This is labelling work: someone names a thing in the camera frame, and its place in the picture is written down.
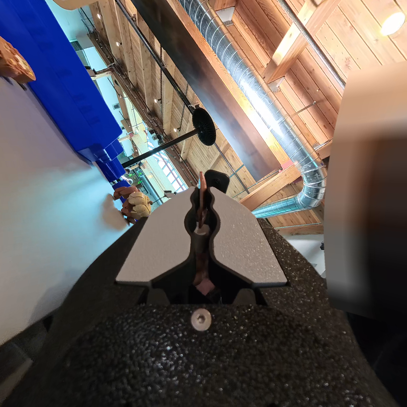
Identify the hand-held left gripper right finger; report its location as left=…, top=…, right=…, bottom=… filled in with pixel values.
left=208, top=188, right=289, bottom=286

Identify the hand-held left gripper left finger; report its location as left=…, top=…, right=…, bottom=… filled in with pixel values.
left=116, top=188, right=198, bottom=285

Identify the brown curved brick piece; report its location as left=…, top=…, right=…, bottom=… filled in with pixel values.
left=195, top=171, right=210, bottom=237

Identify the grey desk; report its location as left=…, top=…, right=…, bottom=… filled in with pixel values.
left=0, top=77, right=150, bottom=347

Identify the brown and tan brick assembly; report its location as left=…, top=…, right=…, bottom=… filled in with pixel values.
left=113, top=185, right=154, bottom=224

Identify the wooden beam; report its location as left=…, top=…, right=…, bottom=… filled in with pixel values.
left=239, top=162, right=304, bottom=212

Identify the black office chair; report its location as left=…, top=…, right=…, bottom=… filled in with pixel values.
left=204, top=169, right=231, bottom=194

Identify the black tripod lamp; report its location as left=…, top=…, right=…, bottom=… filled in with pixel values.
left=121, top=106, right=217, bottom=170

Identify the black steel ceiling beam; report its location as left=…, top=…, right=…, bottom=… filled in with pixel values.
left=131, top=0, right=282, bottom=183

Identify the row of blue plastic bins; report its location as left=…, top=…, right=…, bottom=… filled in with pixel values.
left=0, top=0, right=126, bottom=194

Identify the round brown brick assembly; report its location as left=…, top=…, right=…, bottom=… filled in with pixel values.
left=0, top=36, right=37, bottom=85

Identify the round ceiling lamp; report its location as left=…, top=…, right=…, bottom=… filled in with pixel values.
left=380, top=12, right=406, bottom=37

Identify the silver ventilation duct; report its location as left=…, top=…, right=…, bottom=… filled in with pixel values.
left=180, top=0, right=329, bottom=220

